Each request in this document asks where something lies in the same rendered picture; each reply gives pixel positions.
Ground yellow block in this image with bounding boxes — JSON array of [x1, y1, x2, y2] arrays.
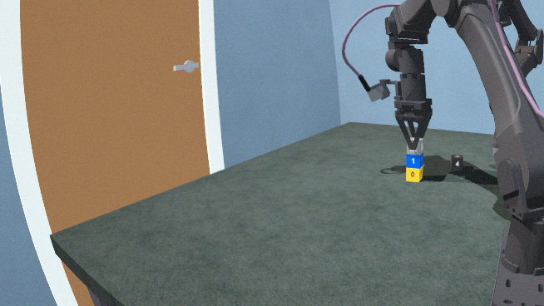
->
[[406, 167, 423, 182]]

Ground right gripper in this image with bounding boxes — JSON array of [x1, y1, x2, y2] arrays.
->
[[497, 0, 512, 27]]

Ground blue block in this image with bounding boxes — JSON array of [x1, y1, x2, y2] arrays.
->
[[407, 153, 423, 169]]

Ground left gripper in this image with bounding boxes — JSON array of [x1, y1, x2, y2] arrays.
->
[[370, 74, 433, 151]]

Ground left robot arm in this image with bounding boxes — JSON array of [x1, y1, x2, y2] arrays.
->
[[385, 0, 544, 306]]

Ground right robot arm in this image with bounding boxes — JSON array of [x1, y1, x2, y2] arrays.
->
[[499, 0, 544, 77]]

